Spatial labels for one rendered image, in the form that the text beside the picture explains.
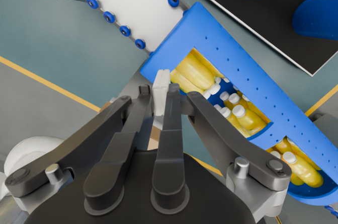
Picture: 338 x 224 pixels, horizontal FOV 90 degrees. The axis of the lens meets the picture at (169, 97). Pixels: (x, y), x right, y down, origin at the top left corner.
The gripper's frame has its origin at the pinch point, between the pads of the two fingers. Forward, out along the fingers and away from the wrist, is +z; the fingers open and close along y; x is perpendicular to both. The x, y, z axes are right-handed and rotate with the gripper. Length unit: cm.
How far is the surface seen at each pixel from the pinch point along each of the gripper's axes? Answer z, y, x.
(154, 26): 56, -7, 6
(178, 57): 25.7, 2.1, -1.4
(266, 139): 25.7, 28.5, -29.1
